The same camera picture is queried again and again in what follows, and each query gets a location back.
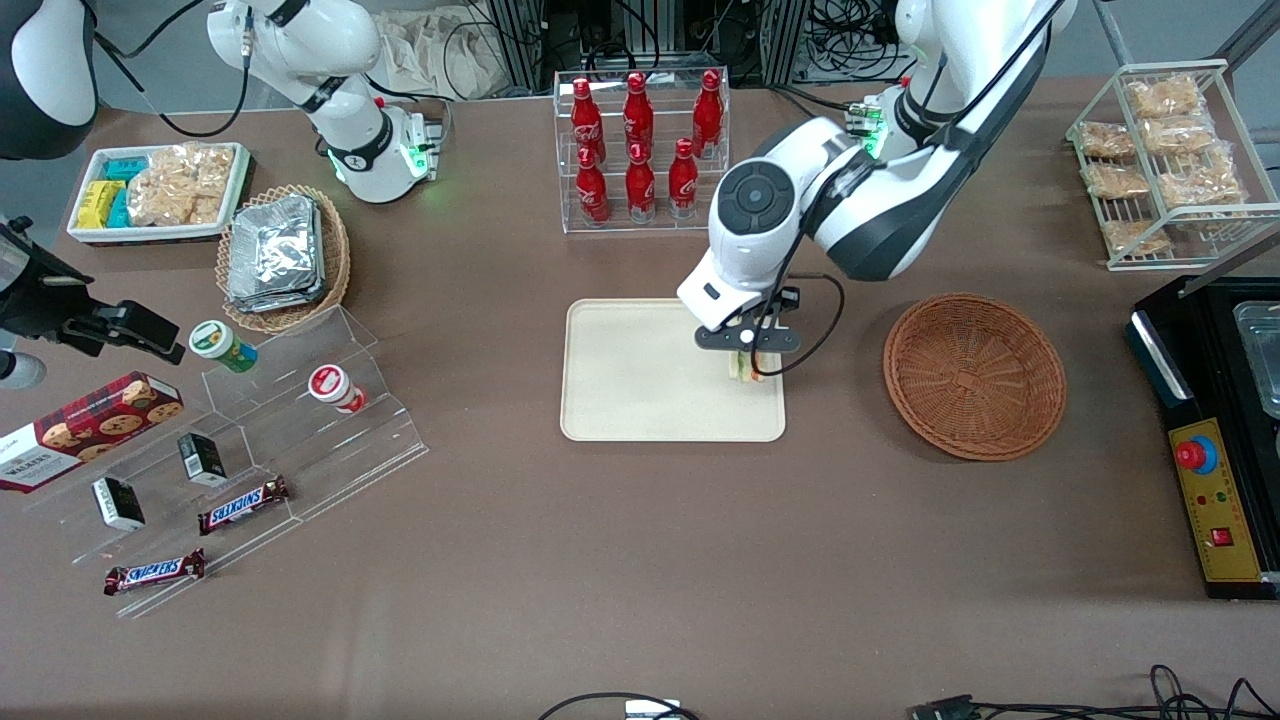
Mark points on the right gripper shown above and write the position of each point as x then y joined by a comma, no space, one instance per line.
38,309

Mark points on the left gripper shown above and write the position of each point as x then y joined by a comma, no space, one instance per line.
789,304

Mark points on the triangle sandwich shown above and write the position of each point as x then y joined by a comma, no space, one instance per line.
768,370

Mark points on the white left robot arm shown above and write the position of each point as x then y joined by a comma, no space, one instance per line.
870,210

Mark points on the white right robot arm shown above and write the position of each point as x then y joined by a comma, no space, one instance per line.
300,40

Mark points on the cream plastic tray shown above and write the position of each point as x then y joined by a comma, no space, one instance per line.
640,380

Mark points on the brown wicker basket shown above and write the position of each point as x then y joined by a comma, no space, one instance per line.
975,380

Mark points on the light wicker basket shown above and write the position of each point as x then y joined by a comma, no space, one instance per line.
337,250

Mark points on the red tartan cookie box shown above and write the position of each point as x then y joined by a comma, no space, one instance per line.
90,425

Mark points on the green cup with white lid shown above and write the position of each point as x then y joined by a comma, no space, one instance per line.
215,340

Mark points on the white rectangular snack bin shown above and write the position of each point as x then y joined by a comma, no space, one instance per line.
160,236

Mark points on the teal snack pack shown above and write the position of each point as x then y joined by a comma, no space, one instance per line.
127,168
120,208

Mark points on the yellow snack pack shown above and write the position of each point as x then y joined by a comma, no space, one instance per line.
98,205

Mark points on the clear acrylic bottle rack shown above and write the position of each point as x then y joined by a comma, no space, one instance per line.
715,200

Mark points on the small black box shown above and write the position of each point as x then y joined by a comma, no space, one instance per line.
119,503
203,459

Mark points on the foil wrapped package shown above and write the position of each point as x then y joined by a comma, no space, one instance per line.
275,245
270,306

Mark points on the clear bag of fried snacks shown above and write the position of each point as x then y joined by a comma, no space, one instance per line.
185,185

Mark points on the red cola bottle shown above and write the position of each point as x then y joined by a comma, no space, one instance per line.
639,115
587,120
683,182
593,190
708,112
641,188

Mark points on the Snickers chocolate bar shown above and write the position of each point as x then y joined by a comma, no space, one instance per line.
243,505
155,572

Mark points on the red-lidded white cup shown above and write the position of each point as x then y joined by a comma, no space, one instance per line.
330,385

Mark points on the clear acrylic stepped stand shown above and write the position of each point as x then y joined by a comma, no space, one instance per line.
330,460

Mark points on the black equipment rack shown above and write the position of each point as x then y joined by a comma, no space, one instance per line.
515,45

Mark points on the white plug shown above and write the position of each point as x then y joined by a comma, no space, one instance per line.
650,710

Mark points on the clear bag of pastry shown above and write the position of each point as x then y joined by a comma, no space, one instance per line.
1178,135
1202,187
1112,181
1165,97
1135,238
1106,140

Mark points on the black appliance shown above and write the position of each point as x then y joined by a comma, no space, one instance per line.
1150,350

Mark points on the black connector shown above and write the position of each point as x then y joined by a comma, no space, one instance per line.
940,710

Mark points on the beige cloth bag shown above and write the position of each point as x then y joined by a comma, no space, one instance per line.
440,55

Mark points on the red emergency stop button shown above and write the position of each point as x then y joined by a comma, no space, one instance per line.
1192,455

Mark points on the aluminium bar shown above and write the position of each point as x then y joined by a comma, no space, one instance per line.
1240,258

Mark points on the yellow control panel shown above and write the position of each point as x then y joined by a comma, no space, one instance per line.
1225,500

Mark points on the clear plastic container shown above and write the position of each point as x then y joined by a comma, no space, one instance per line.
1262,350

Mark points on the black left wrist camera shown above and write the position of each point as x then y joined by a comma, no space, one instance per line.
786,298

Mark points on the grey metal frame strut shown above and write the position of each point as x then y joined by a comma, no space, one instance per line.
1250,35
1113,30

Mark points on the red rocker switch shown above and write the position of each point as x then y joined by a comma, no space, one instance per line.
1222,537

